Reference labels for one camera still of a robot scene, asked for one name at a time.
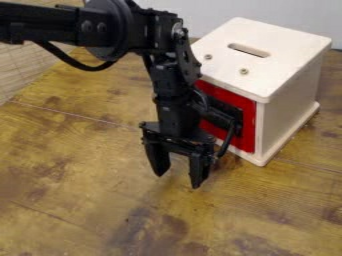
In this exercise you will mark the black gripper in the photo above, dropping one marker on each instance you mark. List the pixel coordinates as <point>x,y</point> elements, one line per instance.
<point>175,134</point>

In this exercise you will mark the red drawer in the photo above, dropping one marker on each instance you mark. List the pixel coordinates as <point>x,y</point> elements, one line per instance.
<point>236,107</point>

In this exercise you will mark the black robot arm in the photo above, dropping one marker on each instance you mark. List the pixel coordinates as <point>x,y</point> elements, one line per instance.
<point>89,37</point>

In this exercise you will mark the white wooden cabinet box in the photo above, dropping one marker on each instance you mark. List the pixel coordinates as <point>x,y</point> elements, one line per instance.
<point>261,68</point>

